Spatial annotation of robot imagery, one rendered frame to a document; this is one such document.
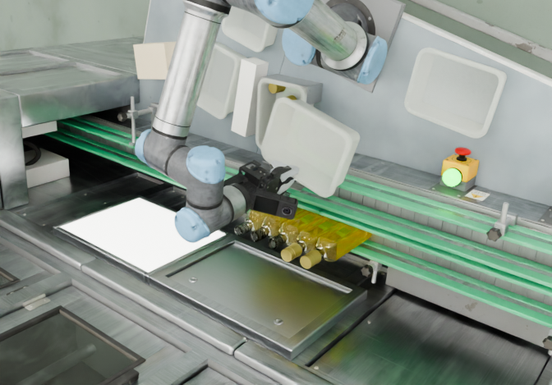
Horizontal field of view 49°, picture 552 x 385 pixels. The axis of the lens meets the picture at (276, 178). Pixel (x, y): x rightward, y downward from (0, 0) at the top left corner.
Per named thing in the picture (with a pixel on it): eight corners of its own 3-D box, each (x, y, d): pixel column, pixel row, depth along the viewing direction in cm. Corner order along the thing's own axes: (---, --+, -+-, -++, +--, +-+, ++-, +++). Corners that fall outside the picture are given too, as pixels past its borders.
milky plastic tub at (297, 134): (297, 88, 149) (276, 93, 142) (372, 130, 139) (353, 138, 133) (278, 148, 158) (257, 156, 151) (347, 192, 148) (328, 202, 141)
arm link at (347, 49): (348, 32, 157) (232, -71, 110) (399, 48, 150) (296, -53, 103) (329, 75, 158) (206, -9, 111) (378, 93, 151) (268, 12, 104)
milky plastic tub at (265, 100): (271, 141, 196) (255, 148, 189) (275, 73, 187) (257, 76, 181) (316, 154, 186) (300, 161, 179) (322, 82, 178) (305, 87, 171)
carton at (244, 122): (242, 126, 202) (231, 130, 198) (254, 57, 192) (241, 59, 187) (256, 133, 199) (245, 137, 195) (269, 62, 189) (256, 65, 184)
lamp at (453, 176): (443, 181, 155) (439, 185, 152) (446, 165, 153) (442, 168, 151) (461, 186, 152) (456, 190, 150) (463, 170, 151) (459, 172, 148)
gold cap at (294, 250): (290, 241, 153) (279, 248, 149) (301, 243, 151) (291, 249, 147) (292, 254, 154) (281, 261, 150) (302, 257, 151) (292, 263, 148)
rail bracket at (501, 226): (502, 219, 142) (482, 238, 132) (508, 190, 140) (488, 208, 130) (519, 224, 140) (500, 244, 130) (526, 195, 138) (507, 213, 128)
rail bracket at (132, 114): (166, 133, 221) (116, 146, 205) (165, 88, 215) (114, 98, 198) (175, 135, 219) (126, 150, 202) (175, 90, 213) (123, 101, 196)
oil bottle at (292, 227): (319, 219, 176) (274, 244, 160) (320, 201, 174) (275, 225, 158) (336, 224, 173) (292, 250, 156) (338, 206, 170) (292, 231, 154)
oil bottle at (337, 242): (354, 231, 169) (310, 258, 153) (356, 213, 167) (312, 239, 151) (371, 237, 166) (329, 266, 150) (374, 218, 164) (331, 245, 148)
